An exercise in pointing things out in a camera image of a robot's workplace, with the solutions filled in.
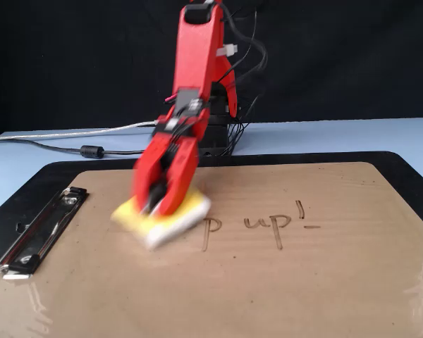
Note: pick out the yellow white sponge black knob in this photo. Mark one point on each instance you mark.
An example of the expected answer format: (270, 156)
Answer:
(176, 225)

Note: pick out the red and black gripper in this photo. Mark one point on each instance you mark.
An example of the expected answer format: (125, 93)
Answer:
(183, 119)

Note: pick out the brown clipboard with black edge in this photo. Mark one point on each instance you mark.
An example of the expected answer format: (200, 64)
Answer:
(268, 281)

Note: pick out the metal clipboard clip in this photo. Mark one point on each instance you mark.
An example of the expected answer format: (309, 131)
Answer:
(38, 232)

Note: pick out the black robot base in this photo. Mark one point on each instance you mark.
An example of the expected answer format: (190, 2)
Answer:
(216, 137)

